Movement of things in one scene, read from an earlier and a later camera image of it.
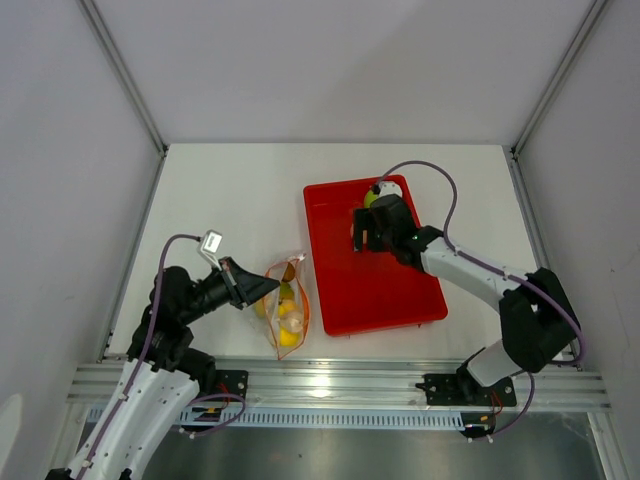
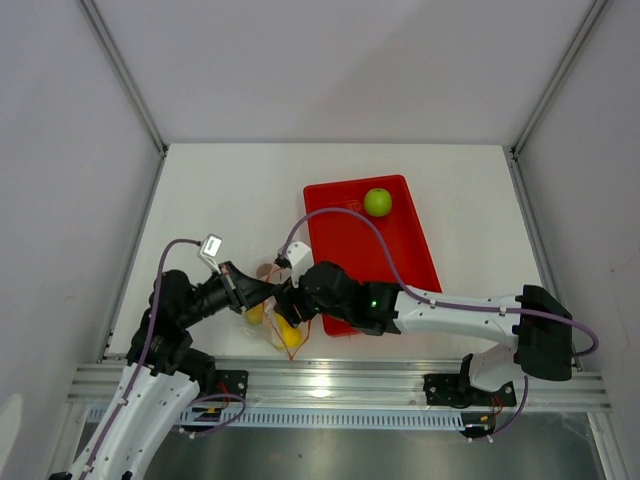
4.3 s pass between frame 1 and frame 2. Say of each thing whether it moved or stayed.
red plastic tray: stayed
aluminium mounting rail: stayed
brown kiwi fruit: moved
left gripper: stayed
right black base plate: stayed
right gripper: moved
